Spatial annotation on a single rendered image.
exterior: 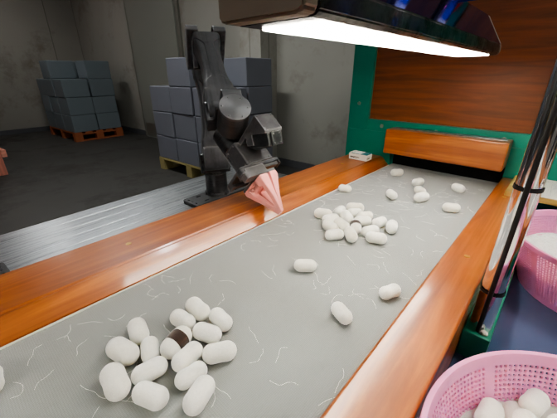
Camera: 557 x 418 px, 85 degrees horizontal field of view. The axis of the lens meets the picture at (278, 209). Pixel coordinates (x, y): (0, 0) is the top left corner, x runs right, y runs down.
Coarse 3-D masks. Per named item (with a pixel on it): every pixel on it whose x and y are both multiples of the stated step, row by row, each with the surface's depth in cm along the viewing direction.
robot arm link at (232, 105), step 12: (228, 96) 54; (240, 96) 54; (204, 108) 63; (216, 108) 58; (228, 108) 53; (240, 108) 53; (216, 120) 61; (228, 120) 53; (240, 120) 53; (228, 132) 55; (240, 132) 56
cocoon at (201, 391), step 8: (200, 376) 28; (208, 376) 28; (192, 384) 27; (200, 384) 27; (208, 384) 27; (192, 392) 26; (200, 392) 26; (208, 392) 27; (184, 400) 26; (192, 400) 26; (200, 400) 26; (208, 400) 27; (184, 408) 25; (192, 408) 25; (200, 408) 26
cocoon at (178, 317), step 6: (174, 312) 35; (180, 312) 35; (186, 312) 35; (174, 318) 34; (180, 318) 34; (186, 318) 34; (192, 318) 34; (174, 324) 35; (180, 324) 34; (186, 324) 34; (192, 324) 34
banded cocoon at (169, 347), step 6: (186, 330) 32; (162, 342) 31; (168, 342) 31; (174, 342) 31; (162, 348) 30; (168, 348) 30; (174, 348) 30; (180, 348) 31; (162, 354) 30; (168, 354) 30; (174, 354) 30
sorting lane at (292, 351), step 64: (384, 192) 75; (448, 192) 75; (256, 256) 49; (320, 256) 49; (384, 256) 49; (64, 320) 36; (128, 320) 36; (256, 320) 36; (320, 320) 36; (384, 320) 36; (64, 384) 29; (256, 384) 29; (320, 384) 29
